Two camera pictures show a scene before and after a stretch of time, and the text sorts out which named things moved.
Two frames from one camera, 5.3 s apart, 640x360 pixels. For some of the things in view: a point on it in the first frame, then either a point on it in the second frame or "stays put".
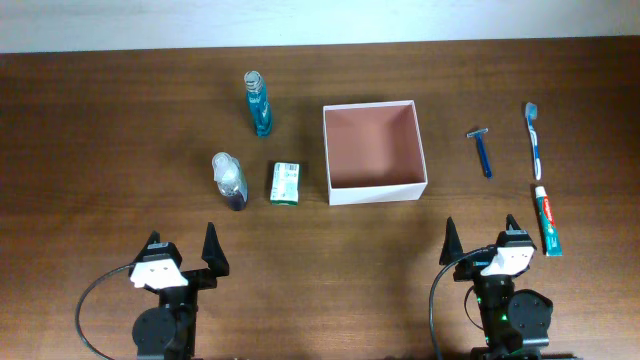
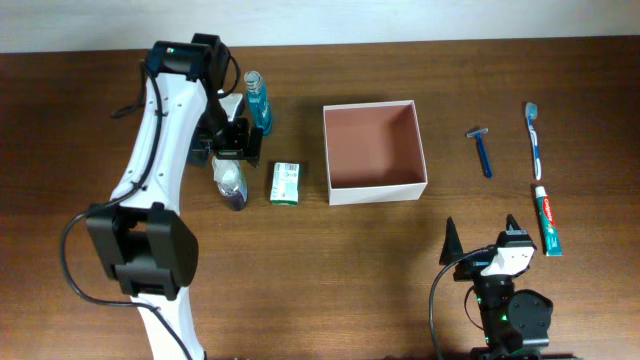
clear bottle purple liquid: [230, 179] stays put
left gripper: [217, 264] → [237, 146]
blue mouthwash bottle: [259, 103] stays put
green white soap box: [285, 184] stays put
